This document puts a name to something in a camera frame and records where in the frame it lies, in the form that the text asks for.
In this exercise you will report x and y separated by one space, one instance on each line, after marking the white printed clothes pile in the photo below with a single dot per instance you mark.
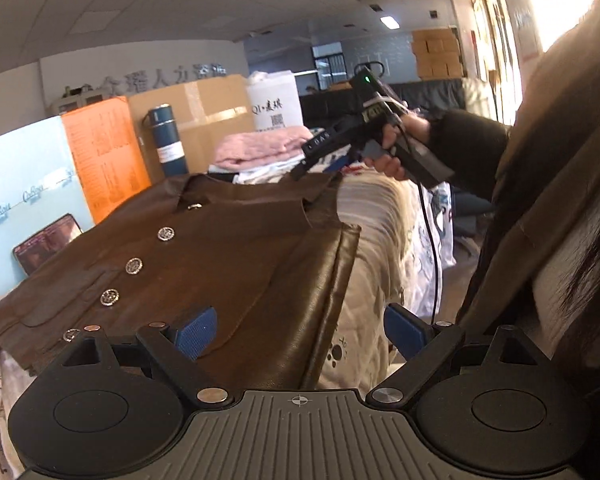
262 176

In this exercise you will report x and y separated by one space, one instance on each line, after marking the person's brown coat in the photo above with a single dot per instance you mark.
555 150

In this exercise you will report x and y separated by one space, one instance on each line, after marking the person's right forearm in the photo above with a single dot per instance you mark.
465 145

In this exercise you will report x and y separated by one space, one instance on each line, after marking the white printed bucket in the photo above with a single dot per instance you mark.
275 105

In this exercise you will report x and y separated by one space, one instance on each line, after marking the brown leather jacket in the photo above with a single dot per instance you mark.
230 260

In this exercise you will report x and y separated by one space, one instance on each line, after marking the person's dark hair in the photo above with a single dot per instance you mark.
590 250

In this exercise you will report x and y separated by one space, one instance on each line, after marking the grey metal cabinet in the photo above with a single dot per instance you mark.
75 101

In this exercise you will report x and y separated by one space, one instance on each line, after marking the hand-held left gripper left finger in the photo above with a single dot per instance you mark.
197 334

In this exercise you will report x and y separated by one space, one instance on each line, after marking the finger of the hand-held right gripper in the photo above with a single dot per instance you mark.
305 167

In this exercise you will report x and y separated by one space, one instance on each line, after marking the large light blue box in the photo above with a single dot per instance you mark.
30 175

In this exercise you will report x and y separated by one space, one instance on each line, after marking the pink folded cloth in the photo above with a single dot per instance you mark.
260 145

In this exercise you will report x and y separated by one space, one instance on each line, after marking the ceiling lamp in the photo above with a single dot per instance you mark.
390 22

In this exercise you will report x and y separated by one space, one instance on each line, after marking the orange printed box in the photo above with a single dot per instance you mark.
105 160

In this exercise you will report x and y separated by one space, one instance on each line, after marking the stack of cardboard boxes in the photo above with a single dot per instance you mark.
437 55

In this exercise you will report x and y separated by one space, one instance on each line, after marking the person's right hand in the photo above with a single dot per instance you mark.
415 127

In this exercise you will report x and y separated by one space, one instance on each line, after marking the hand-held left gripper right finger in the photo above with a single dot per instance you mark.
405 330

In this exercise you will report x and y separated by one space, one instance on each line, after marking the blue thermos bottle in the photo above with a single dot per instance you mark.
169 145

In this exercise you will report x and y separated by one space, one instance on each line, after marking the shiny black package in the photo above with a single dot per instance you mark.
45 247

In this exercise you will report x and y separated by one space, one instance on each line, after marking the bright window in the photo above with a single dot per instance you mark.
570 0

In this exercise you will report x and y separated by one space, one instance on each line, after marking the cream printed bedsheet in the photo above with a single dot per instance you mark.
360 320

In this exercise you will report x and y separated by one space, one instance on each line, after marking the large cardboard box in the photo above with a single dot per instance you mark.
215 125

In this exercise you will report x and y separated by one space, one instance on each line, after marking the black sofa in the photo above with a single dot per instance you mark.
330 105

